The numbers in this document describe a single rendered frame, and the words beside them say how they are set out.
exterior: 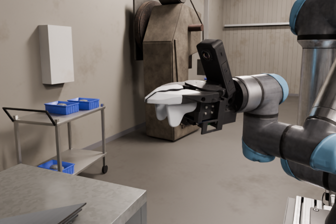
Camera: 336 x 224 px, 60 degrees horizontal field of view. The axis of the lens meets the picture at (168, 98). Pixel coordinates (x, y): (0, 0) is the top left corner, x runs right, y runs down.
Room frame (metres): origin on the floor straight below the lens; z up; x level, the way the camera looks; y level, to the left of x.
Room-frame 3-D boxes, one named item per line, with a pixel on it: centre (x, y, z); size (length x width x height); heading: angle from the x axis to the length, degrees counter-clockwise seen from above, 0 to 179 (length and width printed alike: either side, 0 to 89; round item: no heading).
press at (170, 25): (5.29, -0.12, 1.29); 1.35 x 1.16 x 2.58; 154
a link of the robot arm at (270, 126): (0.63, -0.22, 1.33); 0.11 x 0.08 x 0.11; 38
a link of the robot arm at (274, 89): (0.64, -0.21, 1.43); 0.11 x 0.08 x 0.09; 128
